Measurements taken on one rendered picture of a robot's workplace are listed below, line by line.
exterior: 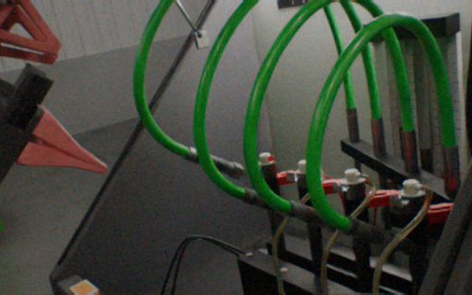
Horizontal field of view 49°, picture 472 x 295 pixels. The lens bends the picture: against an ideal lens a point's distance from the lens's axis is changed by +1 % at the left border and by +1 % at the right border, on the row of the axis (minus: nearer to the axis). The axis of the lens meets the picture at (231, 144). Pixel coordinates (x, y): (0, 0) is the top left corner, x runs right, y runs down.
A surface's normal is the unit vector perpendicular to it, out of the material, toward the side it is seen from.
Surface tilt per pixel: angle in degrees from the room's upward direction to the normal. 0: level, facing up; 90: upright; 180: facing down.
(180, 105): 90
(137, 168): 90
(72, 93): 90
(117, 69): 90
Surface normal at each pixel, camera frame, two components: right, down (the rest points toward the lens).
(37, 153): 0.66, 0.33
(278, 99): -0.77, 0.30
